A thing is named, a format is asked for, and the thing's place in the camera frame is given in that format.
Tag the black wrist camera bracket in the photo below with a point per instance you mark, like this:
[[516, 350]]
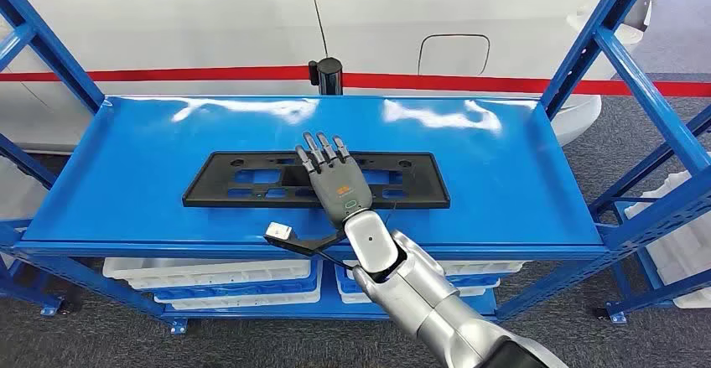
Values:
[[311, 246]]

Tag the white plastic crate stack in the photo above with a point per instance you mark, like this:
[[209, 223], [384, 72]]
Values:
[[677, 243]]

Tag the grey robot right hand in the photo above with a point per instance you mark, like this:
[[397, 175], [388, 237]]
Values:
[[341, 190]]

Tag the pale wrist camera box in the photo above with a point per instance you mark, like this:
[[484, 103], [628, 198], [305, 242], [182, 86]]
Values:
[[278, 231]]

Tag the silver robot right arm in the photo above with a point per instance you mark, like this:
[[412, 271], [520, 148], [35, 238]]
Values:
[[422, 293]]

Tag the black plastic frame part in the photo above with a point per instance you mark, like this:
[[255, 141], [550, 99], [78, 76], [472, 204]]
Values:
[[211, 199]]

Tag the blue plastic crate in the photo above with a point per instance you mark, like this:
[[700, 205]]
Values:
[[344, 285], [250, 289]]

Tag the white car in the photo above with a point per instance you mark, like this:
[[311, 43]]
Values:
[[194, 26]]

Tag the black stanchion post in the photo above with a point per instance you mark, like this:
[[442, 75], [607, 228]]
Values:
[[329, 76]]

